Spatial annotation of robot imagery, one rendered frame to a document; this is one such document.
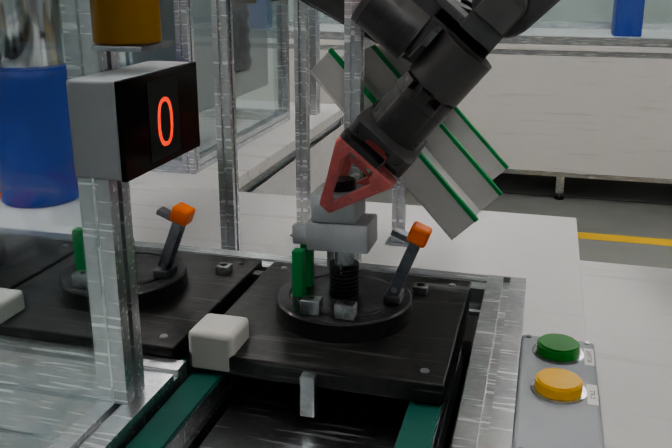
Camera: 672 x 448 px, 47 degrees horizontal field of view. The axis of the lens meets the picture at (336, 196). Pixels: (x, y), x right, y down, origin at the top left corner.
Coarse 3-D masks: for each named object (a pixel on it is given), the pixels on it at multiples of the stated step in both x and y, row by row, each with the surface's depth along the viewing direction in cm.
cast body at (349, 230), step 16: (320, 192) 76; (336, 192) 76; (320, 208) 76; (352, 208) 75; (304, 224) 79; (320, 224) 76; (336, 224) 76; (352, 224) 75; (368, 224) 76; (304, 240) 79; (320, 240) 77; (336, 240) 76; (352, 240) 76; (368, 240) 76
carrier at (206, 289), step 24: (144, 264) 88; (192, 264) 93; (216, 264) 93; (240, 264) 93; (144, 288) 81; (168, 288) 83; (192, 288) 86; (216, 288) 86; (240, 288) 88; (144, 312) 80; (168, 312) 80; (192, 312) 80; (216, 312) 82; (144, 336) 75; (168, 336) 75
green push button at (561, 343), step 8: (544, 336) 75; (552, 336) 75; (560, 336) 75; (568, 336) 75; (544, 344) 73; (552, 344) 73; (560, 344) 73; (568, 344) 73; (576, 344) 73; (544, 352) 73; (552, 352) 72; (560, 352) 72; (568, 352) 72; (576, 352) 72; (560, 360) 72; (568, 360) 72
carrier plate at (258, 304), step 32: (256, 288) 86; (448, 288) 86; (256, 320) 78; (416, 320) 78; (448, 320) 78; (256, 352) 72; (288, 352) 72; (320, 352) 72; (352, 352) 72; (384, 352) 72; (416, 352) 72; (448, 352) 72; (320, 384) 70; (352, 384) 69; (384, 384) 68; (416, 384) 67
